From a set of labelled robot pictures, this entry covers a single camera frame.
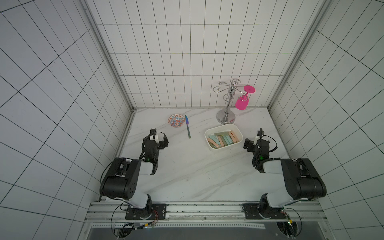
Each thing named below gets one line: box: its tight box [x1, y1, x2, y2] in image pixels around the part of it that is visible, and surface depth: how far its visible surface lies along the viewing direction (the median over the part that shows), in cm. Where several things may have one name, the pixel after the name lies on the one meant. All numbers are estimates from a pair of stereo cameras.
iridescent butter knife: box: [184, 115, 191, 139], surface depth 112 cm
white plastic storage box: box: [204, 123, 244, 153], surface depth 102 cm
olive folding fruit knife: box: [214, 131, 230, 136], surface depth 105 cm
